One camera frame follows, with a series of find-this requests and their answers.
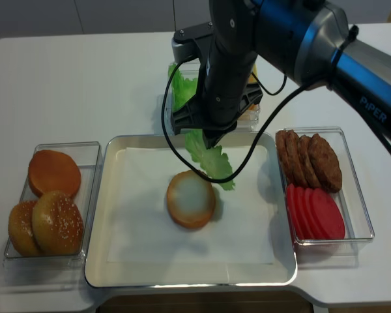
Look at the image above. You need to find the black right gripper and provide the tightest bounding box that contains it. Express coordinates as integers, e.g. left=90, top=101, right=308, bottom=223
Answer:
left=171, top=1, right=259, bottom=149

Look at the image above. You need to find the sesame bun top left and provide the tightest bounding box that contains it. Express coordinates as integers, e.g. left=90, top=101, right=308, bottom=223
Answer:
left=8, top=200, right=42, bottom=257

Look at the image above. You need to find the clear lettuce cheese container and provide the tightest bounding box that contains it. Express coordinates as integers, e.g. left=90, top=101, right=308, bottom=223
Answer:
left=164, top=59, right=260, bottom=134

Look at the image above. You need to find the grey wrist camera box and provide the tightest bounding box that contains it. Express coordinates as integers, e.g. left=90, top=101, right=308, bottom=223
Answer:
left=171, top=22, right=214, bottom=63

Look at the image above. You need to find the clear patty tomato container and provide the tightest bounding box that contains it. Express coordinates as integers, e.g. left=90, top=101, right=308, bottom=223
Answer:
left=272, top=127, right=375, bottom=267

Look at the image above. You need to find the sesame bun top right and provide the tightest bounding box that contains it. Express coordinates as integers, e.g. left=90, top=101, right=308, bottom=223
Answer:
left=32, top=191, right=83, bottom=256

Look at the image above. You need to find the toasted bun bottom on tray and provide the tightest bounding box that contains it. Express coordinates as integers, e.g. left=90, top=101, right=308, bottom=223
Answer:
left=166, top=170, right=216, bottom=230

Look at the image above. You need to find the yellow cheese slice stack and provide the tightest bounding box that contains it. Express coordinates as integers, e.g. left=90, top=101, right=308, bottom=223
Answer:
left=239, top=65, right=260, bottom=122

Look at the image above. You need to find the white metal tray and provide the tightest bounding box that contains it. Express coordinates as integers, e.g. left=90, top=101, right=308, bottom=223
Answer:
left=85, top=134, right=298, bottom=288

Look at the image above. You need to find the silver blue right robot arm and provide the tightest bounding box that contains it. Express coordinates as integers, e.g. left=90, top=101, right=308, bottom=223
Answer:
left=171, top=1, right=391, bottom=147

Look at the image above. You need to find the green lettuce leaf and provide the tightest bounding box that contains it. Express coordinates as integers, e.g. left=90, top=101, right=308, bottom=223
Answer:
left=185, top=130, right=233, bottom=179

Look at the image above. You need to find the green lettuce pile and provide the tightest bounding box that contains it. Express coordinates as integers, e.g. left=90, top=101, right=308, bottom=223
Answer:
left=171, top=61, right=199, bottom=112

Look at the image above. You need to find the red tomato slice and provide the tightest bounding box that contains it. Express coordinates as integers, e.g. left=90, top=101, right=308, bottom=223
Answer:
left=295, top=186, right=313, bottom=239
left=304, top=188, right=321, bottom=239
left=286, top=184, right=304, bottom=240
left=310, top=188, right=345, bottom=240

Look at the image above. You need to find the plain orange bun bottom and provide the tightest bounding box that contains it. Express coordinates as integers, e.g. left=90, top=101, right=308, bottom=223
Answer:
left=27, top=149, right=81, bottom=198

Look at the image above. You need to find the clear plastic bun container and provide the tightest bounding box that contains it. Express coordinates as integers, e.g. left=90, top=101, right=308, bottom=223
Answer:
left=3, top=142, right=102, bottom=267

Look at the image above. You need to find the sesame bun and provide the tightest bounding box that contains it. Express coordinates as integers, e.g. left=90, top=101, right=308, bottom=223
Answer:
left=8, top=200, right=42, bottom=257
left=32, top=191, right=83, bottom=256

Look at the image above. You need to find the brown meat patty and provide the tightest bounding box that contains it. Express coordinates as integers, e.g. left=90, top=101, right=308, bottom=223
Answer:
left=276, top=130, right=295, bottom=185
left=297, top=135, right=321, bottom=189
left=285, top=130, right=308, bottom=188
left=308, top=134, right=342, bottom=193

